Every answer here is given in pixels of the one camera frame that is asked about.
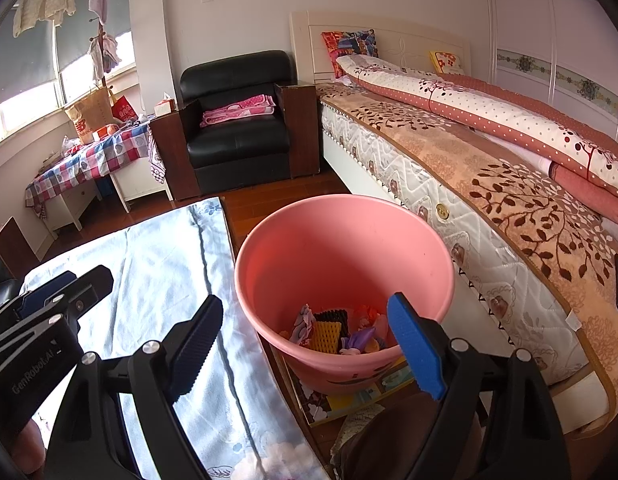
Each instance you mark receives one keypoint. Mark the black leather armchair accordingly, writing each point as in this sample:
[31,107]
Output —
[239,150]

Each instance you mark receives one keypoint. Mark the tissue box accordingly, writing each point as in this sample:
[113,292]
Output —
[165,106]

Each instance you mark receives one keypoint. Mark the colourful printed cushion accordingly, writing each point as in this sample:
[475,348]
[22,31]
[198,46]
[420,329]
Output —
[349,45]

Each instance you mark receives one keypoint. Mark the yellow foam fruit net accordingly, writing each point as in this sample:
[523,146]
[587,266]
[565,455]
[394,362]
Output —
[326,337]

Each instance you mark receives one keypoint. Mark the purple plastic wrapper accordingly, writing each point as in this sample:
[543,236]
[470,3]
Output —
[359,340]

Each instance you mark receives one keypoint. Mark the white desk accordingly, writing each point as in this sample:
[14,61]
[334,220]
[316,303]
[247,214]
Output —
[139,180]

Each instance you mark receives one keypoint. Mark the red foam fruit net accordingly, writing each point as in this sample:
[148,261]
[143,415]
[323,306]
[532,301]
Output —
[369,314]

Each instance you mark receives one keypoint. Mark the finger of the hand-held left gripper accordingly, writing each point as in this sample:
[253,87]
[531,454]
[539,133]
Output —
[89,290]
[39,295]

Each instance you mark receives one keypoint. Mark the red gift bag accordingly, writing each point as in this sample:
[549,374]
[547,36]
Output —
[124,109]

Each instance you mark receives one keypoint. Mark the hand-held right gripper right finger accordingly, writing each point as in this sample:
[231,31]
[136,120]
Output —
[416,345]

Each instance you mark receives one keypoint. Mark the pale hanging garments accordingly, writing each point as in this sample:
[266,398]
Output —
[106,52]

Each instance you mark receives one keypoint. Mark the black foam fruit net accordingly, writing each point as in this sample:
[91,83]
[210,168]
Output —
[334,317]

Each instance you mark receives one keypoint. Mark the white knitted garment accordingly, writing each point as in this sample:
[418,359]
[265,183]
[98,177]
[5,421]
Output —
[44,2]

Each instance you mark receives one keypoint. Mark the wooden coat rack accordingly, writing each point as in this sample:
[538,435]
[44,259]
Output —
[105,87]

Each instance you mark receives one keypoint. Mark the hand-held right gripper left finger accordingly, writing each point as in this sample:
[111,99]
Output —
[194,350]

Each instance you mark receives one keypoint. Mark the white bed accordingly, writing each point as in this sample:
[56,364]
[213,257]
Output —
[389,160]

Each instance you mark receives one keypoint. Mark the dried orange peel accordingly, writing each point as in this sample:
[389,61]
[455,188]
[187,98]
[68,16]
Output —
[374,346]

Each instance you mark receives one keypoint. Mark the light blue floral tablecloth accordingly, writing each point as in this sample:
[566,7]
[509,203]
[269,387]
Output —
[164,260]

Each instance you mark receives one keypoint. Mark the checkered tablecloth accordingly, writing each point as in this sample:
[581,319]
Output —
[89,160]

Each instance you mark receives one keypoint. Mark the pink folded blanket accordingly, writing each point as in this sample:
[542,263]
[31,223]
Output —
[236,110]

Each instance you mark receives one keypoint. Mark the white wardrobe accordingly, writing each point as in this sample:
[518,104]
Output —
[554,50]

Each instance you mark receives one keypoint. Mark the yellow printed cushion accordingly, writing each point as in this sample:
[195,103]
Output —
[446,61]

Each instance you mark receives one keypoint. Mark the white pink dotted quilt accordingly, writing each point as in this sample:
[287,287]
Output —
[489,110]

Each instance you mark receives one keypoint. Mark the brown paper bag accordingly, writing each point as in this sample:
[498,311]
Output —
[89,115]

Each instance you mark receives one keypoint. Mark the pink plastic bucket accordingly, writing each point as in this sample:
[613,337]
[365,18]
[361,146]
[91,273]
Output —
[299,260]

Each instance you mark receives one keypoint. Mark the clear plastic bag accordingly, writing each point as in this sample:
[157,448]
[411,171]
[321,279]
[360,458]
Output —
[69,145]

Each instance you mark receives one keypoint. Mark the brown leaf patterned blanket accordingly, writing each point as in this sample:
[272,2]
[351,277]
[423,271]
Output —
[514,195]

